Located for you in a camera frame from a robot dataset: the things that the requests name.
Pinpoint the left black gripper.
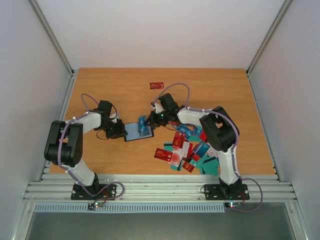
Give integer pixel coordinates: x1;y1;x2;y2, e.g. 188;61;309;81
99;118;128;139

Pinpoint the black leather card holder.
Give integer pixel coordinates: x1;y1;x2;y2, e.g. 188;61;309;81
124;122;154;142

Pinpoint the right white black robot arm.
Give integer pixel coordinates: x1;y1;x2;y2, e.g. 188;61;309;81
146;93;242;199

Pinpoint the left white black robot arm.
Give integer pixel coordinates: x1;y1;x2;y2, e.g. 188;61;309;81
44;100;128;199

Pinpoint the red VIP card upper pile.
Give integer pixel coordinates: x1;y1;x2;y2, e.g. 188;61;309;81
172;131;186;150

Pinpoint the lone red card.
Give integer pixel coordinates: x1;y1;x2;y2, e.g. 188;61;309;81
149;82;164;90

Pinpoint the teal card bottom left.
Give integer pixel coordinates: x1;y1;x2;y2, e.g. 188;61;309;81
170;164;182;172

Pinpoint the teal card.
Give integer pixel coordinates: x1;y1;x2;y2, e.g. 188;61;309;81
170;164;182;172
200;161;219;176

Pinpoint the blue striped card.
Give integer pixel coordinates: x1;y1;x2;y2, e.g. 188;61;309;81
190;141;211;159

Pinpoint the red card bottom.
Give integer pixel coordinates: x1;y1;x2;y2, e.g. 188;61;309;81
182;161;195;173

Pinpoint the teal card bottom right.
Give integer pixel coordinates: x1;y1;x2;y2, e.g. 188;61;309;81
200;161;219;176

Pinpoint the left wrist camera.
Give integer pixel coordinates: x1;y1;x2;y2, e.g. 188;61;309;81
109;113;119;123

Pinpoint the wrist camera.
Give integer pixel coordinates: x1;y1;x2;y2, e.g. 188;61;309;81
109;113;119;123
150;102;164;114

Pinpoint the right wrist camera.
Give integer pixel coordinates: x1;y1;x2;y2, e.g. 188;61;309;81
150;102;164;114

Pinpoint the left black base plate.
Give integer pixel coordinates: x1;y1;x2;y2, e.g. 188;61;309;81
70;183;117;201

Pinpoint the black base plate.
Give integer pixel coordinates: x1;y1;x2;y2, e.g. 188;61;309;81
70;183;117;201
203;184;250;201

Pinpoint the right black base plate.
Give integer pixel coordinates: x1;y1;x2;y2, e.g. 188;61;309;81
203;184;250;201

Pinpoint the grey slotted cable duct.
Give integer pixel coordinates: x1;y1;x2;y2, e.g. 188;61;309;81
34;202;225;214

